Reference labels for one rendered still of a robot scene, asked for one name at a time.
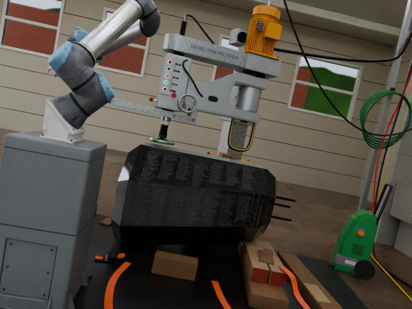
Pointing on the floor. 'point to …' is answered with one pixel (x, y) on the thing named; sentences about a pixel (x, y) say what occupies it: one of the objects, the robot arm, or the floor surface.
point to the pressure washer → (358, 241)
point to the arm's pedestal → (46, 218)
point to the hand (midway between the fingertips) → (51, 73)
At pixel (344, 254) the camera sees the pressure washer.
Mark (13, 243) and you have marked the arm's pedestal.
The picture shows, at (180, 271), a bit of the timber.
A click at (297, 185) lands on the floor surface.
